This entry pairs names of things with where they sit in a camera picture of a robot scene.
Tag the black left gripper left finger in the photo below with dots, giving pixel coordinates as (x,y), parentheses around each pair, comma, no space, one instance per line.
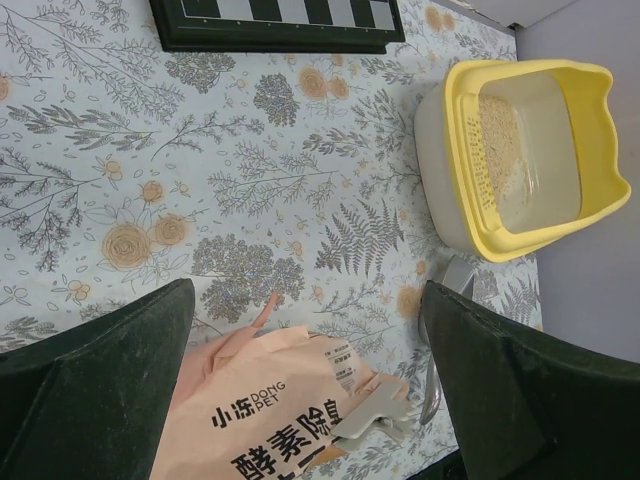
(91,402)

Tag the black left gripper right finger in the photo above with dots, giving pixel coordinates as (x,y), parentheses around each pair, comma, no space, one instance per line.
(526,405)

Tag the silver metal scoop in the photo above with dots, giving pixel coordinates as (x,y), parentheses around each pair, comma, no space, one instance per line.
(456,278)

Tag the pink cat litter bag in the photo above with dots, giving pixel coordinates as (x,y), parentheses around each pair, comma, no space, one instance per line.
(263,405)

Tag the yellow and white litter box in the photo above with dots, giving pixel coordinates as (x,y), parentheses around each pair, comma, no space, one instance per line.
(515,155)

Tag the grey plastic bag clip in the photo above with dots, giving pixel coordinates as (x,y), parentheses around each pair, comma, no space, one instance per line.
(381,409)

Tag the floral patterned table mat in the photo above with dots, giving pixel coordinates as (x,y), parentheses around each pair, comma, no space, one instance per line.
(125,167)

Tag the black and silver chessboard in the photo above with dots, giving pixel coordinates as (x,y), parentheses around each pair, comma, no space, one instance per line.
(278,26)

